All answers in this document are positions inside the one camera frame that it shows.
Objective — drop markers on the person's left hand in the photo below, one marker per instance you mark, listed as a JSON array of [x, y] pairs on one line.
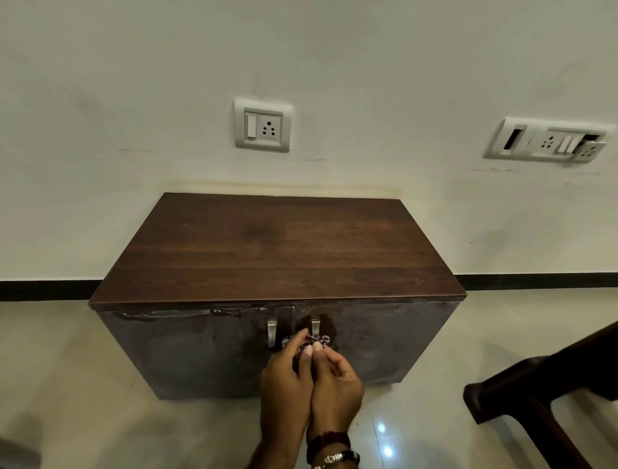
[[285, 401]]

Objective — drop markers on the person's right hand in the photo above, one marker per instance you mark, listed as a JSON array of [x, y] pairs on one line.
[[338, 396]]

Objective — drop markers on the checkered maroon white cloth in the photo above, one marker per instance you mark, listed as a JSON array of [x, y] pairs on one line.
[[318, 338]]

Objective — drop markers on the brown wooden cabinet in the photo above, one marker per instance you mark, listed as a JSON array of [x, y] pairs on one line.
[[280, 241]]

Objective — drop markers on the brown plastic stool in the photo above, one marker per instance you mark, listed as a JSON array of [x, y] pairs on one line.
[[531, 386]]

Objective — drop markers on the small white socket panel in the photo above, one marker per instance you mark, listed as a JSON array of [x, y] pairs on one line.
[[263, 126]]

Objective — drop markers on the wide white switch panel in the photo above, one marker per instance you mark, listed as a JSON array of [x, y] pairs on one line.
[[548, 141]]

